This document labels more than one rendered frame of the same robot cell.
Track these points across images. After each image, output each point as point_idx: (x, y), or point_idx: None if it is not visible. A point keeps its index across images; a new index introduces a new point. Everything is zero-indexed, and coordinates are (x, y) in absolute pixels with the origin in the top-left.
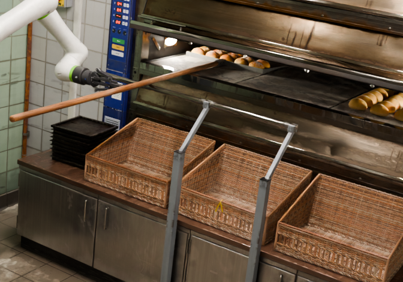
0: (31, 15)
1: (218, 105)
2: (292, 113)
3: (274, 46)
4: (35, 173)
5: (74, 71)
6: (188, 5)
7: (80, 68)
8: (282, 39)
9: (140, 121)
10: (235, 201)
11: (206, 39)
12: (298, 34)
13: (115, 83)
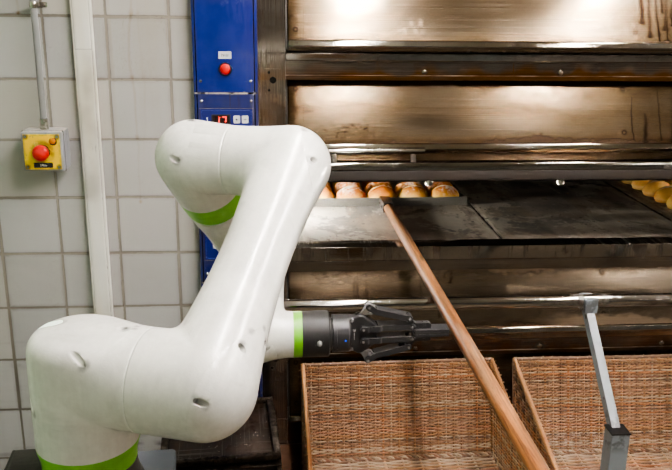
0: (304, 222)
1: (620, 299)
2: (646, 264)
3: (617, 150)
4: None
5: (306, 329)
6: (393, 105)
7: (320, 318)
8: (622, 133)
9: (312, 369)
10: (579, 457)
11: (494, 166)
12: (650, 117)
13: (428, 326)
